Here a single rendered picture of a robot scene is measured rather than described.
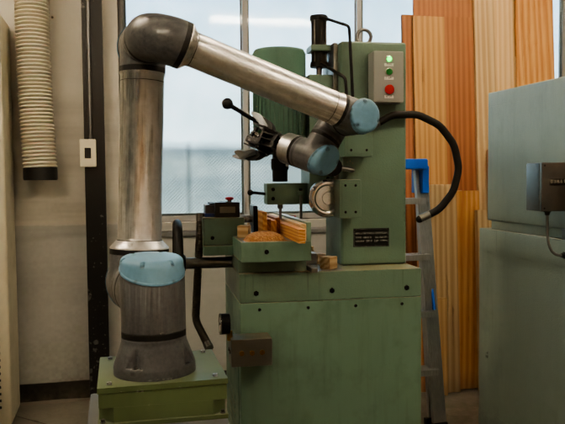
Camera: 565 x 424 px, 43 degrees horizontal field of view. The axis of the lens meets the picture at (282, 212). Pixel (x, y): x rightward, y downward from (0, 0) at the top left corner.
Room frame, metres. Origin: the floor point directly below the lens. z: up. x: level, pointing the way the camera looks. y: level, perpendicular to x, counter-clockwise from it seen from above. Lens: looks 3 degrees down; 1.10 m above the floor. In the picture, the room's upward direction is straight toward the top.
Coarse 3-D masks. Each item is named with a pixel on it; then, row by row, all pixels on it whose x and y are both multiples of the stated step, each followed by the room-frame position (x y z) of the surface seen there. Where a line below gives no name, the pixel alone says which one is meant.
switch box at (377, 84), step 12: (372, 60) 2.26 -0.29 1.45; (384, 60) 2.25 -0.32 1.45; (396, 60) 2.26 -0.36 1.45; (372, 72) 2.26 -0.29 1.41; (384, 72) 2.25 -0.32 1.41; (396, 72) 2.26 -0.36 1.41; (372, 84) 2.26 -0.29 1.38; (384, 84) 2.25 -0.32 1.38; (396, 84) 2.26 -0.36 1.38; (372, 96) 2.26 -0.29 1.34; (396, 96) 2.26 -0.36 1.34
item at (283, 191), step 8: (264, 184) 2.38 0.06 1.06; (272, 184) 2.33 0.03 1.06; (280, 184) 2.33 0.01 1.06; (288, 184) 2.34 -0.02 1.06; (296, 184) 2.34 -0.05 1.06; (304, 184) 2.35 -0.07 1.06; (264, 192) 2.38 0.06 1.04; (272, 192) 2.33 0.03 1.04; (280, 192) 2.33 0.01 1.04; (288, 192) 2.34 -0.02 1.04; (296, 192) 2.34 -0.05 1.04; (304, 192) 2.35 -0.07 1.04; (264, 200) 2.38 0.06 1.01; (272, 200) 2.33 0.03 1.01; (280, 200) 2.33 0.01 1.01; (288, 200) 2.34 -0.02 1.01; (296, 200) 2.34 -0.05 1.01; (304, 200) 2.35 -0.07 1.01; (280, 208) 2.36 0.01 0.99
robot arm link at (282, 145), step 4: (284, 136) 2.04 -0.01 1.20; (288, 136) 2.04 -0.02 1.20; (292, 136) 2.03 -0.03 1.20; (296, 136) 2.03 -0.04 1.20; (280, 140) 2.04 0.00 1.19; (284, 140) 2.03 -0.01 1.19; (288, 140) 2.02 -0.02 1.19; (280, 144) 2.03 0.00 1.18; (284, 144) 2.03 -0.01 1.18; (288, 144) 2.02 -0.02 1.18; (280, 148) 2.03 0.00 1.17; (284, 148) 2.02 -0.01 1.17; (280, 152) 2.03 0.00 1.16; (284, 152) 2.02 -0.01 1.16; (280, 156) 2.04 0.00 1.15; (284, 156) 2.03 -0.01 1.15; (280, 160) 2.06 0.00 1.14; (284, 160) 2.04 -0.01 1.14; (288, 164) 2.04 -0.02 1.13
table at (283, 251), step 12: (240, 240) 2.14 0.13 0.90; (288, 240) 2.13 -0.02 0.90; (204, 252) 2.26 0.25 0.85; (216, 252) 2.27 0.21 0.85; (228, 252) 2.27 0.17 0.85; (240, 252) 2.08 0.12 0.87; (252, 252) 2.08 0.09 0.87; (264, 252) 2.08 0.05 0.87; (276, 252) 2.09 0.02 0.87; (288, 252) 2.10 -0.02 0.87; (300, 252) 2.10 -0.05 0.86
